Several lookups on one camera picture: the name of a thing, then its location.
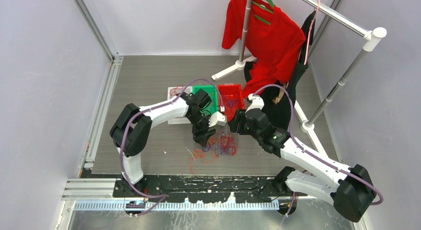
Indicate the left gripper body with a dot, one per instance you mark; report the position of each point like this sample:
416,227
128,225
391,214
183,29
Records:
199,121

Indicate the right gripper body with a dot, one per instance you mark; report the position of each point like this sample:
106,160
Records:
248,130

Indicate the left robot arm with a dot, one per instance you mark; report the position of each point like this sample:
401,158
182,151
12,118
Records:
131,130

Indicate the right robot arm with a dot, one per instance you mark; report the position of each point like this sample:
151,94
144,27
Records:
348,189

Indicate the red plastic bin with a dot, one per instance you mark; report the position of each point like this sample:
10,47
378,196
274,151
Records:
231,97

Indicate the green plastic bin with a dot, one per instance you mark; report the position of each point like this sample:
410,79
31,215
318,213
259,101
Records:
213,94

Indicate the black shirt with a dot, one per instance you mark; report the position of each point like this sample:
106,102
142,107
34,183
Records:
278,98

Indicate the white plastic bin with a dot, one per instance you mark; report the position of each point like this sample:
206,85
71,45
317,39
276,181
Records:
172,92

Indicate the red shirt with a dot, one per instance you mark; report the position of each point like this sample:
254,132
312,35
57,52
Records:
276,45

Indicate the pink hanger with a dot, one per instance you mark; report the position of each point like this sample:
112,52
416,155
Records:
310,32

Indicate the green hanger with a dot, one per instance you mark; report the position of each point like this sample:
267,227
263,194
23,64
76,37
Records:
269,2

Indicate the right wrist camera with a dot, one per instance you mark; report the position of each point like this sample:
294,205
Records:
256,102

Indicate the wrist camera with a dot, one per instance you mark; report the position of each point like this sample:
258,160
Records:
217,118
256,102

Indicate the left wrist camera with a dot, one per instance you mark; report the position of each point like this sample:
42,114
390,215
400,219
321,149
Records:
217,118

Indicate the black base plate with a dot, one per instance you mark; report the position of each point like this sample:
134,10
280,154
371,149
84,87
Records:
205,192

